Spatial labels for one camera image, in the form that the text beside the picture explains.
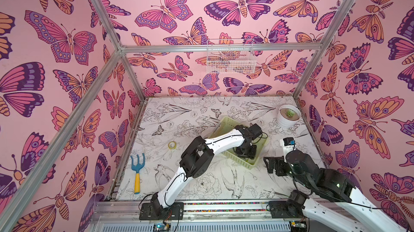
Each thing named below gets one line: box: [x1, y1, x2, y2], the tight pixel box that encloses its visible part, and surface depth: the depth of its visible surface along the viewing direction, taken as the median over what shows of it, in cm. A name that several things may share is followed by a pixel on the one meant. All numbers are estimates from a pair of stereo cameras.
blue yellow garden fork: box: [130, 153, 146, 195], surface depth 87 cm
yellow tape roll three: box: [167, 140, 177, 150], surface depth 97 cm
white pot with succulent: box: [277, 104, 302, 129], surface depth 99 cm
